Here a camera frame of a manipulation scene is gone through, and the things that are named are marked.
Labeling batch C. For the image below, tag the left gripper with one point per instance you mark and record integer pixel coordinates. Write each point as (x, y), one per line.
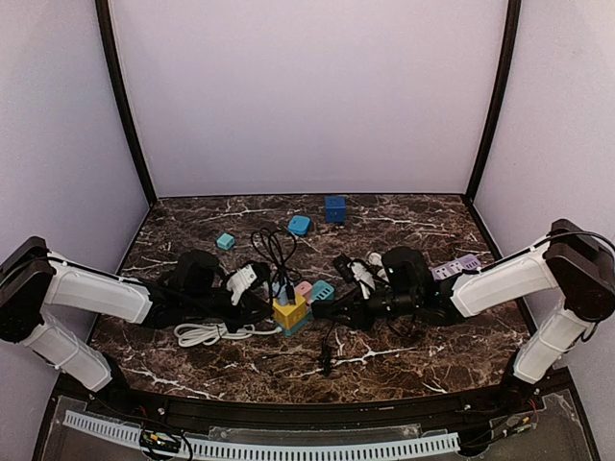
(244, 307)

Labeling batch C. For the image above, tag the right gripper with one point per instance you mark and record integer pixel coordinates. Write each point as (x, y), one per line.
(353, 308)

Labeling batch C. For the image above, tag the black power adapter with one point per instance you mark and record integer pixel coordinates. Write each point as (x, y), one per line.
(325, 356)

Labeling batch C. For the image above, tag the teal power strip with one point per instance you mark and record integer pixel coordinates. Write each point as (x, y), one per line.
(322, 291)

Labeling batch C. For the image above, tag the light blue USB charger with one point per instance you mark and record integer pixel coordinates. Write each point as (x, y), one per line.
(286, 293)

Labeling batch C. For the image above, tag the yellow cube plug adapter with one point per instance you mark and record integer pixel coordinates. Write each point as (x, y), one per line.
(290, 315)

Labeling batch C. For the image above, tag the pink USB charger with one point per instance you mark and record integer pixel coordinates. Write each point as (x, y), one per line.
(304, 288)

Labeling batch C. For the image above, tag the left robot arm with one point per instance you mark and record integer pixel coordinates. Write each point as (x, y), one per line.
(33, 277)

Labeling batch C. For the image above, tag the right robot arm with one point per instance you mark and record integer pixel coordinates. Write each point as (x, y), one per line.
(573, 266)

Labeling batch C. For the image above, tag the teal small charger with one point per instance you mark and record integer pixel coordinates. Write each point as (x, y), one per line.
(225, 241)

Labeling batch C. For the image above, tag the blue small charger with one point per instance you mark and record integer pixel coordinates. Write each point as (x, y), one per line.
(299, 225)

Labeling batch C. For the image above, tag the dark blue cube adapter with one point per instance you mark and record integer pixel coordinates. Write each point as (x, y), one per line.
(335, 209)

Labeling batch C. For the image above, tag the purple power strip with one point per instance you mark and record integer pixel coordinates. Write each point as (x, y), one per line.
(465, 263)

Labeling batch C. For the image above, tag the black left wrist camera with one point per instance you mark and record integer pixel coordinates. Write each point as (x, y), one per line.
(194, 273)

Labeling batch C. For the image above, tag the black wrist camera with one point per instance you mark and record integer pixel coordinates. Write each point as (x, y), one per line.
(407, 272)
(194, 273)

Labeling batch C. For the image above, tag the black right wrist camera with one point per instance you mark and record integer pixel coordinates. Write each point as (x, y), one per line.
(407, 272)

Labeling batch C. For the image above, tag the black front rail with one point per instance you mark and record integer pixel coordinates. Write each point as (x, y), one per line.
(464, 411)

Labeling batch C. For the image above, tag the white slotted cable duct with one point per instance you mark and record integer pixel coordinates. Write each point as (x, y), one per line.
(129, 435)

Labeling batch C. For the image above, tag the black frame post left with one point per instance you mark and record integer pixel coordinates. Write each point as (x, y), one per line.
(123, 105)

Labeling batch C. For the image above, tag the black frame post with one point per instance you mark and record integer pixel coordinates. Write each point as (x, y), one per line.
(512, 17)
(123, 105)

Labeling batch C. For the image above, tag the black frame post right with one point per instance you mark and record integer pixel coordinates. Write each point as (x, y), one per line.
(512, 17)

